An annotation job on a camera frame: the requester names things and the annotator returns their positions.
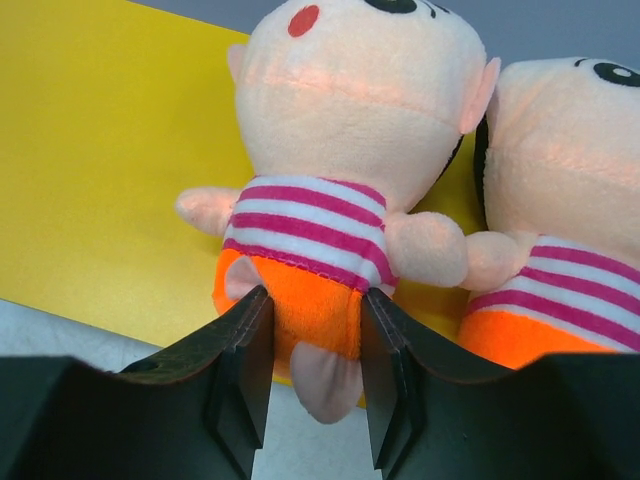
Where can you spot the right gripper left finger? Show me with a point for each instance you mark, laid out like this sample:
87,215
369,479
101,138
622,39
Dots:
235,353

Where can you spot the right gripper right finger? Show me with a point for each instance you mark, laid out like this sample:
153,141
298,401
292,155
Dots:
396,350

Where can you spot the black-haired doll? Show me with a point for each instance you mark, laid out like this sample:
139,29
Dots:
350,111
556,167

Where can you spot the blue and yellow toy shelf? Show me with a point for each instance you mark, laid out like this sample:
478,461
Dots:
109,114

